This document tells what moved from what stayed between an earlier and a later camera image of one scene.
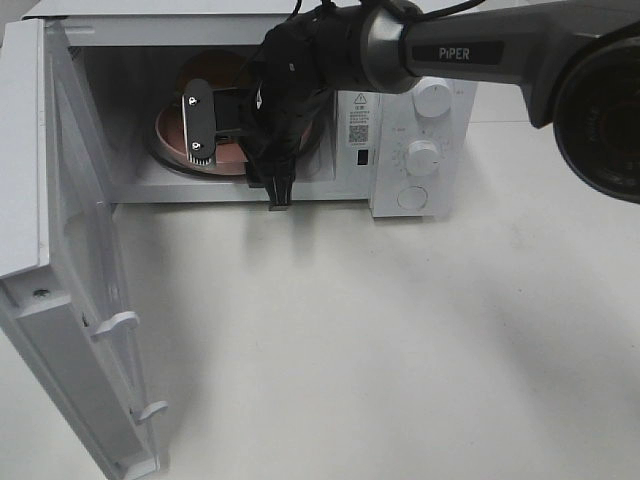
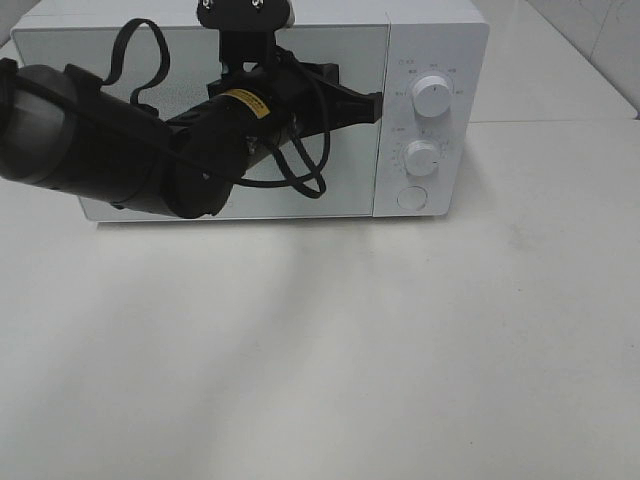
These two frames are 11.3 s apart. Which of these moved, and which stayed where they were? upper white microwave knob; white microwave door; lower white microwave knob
Moved: white microwave door
Stayed: upper white microwave knob; lower white microwave knob
